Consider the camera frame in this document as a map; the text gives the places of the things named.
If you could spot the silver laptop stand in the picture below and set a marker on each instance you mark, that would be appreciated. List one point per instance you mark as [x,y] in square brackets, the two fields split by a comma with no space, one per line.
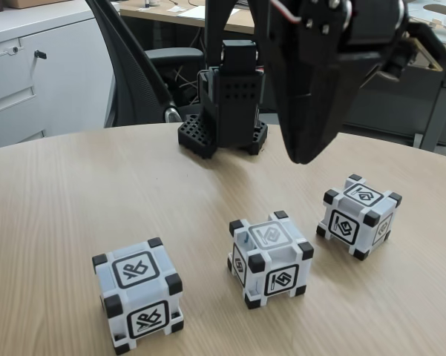
[441,15]

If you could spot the black cabinet key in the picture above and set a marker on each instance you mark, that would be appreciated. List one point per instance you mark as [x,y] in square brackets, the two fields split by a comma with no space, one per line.
[41,55]

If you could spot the white filing cabinet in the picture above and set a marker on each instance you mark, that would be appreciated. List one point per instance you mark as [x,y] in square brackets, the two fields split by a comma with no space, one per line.
[59,92]

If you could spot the brown cardboard box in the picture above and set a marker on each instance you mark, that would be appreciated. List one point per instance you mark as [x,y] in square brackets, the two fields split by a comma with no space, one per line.
[29,3]

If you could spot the white cube zigzag-diamond symbol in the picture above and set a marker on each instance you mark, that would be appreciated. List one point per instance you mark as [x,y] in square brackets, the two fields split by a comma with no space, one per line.
[282,282]

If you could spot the white cube crossed-lines symbol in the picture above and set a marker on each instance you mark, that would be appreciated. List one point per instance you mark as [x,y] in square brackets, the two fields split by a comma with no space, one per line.
[133,269]

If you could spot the white paper sheet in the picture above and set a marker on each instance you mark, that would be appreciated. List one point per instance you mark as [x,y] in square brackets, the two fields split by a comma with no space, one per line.
[189,12]

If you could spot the white cube stacked-diamonds symbol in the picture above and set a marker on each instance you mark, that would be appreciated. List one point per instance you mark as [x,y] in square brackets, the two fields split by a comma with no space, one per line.
[343,228]

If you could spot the wooden office desk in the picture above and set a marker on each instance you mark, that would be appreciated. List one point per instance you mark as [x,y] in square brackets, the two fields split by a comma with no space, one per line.
[141,13]

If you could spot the black office chair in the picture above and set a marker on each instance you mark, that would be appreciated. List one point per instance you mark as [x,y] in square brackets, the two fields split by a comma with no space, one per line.
[133,74]

